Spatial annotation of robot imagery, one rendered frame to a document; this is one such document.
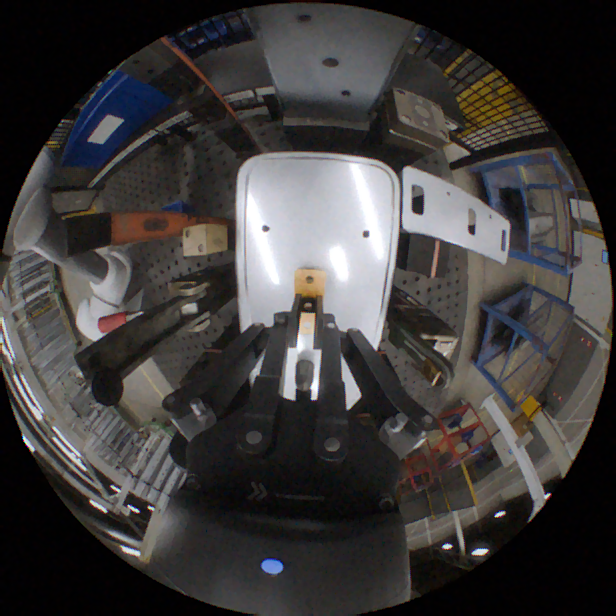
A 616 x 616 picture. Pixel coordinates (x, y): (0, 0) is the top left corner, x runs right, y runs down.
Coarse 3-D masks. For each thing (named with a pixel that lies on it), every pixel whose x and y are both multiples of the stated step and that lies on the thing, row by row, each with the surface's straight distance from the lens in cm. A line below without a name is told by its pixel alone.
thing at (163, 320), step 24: (144, 312) 20; (168, 312) 20; (120, 336) 17; (144, 336) 19; (168, 336) 20; (96, 360) 17; (120, 360) 19; (144, 360) 19; (96, 384) 14; (120, 384) 15
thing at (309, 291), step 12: (300, 276) 21; (312, 276) 21; (324, 276) 21; (300, 288) 21; (312, 288) 21; (324, 288) 21; (312, 300) 21; (312, 312) 21; (300, 324) 23; (312, 324) 23
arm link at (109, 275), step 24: (48, 168) 50; (24, 192) 48; (48, 192) 52; (24, 216) 49; (48, 216) 53; (24, 240) 51; (48, 240) 56; (72, 264) 64; (96, 264) 72; (120, 264) 83; (96, 288) 82; (120, 288) 85
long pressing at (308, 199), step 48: (240, 192) 26; (288, 192) 24; (336, 192) 24; (384, 192) 26; (240, 240) 25; (288, 240) 23; (336, 240) 23; (384, 240) 25; (240, 288) 26; (288, 288) 24; (336, 288) 24; (384, 288) 26; (288, 384) 34
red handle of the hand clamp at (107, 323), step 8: (192, 304) 23; (120, 312) 26; (128, 312) 26; (136, 312) 25; (184, 312) 23; (192, 312) 23; (104, 320) 27; (112, 320) 26; (120, 320) 26; (128, 320) 26; (104, 328) 27; (112, 328) 27
